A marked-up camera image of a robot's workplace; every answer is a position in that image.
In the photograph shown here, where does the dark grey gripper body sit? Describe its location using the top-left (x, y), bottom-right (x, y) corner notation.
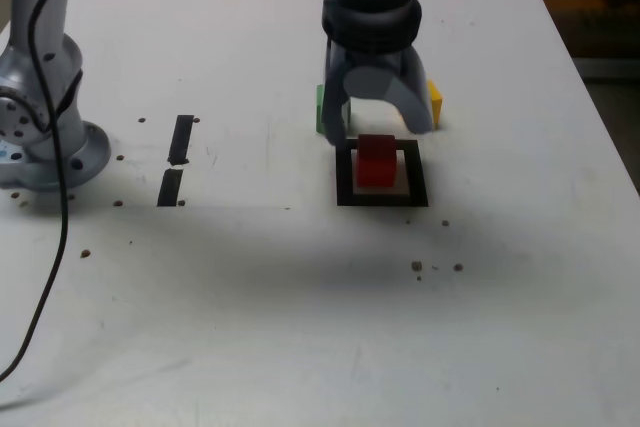
top-left (328, 40), bottom-right (415, 69)

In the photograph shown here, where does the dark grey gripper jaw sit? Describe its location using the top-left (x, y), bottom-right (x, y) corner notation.
top-left (322, 43), bottom-right (355, 148)

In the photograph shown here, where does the red cube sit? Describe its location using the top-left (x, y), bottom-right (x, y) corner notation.
top-left (355, 133), bottom-right (399, 189)

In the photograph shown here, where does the yellow cube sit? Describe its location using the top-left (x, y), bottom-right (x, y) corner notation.
top-left (427, 79), bottom-right (445, 130)

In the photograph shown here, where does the green cube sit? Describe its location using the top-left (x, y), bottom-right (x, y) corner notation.
top-left (315, 84), bottom-right (353, 137)

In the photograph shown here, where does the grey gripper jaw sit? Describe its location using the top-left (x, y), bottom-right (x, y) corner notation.
top-left (346, 45), bottom-right (435, 137)

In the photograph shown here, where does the black tape square outline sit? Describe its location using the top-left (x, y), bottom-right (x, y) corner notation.
top-left (334, 138), bottom-right (430, 208)

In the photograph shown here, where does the black tape strip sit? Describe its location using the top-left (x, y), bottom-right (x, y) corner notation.
top-left (156, 114), bottom-right (195, 207)

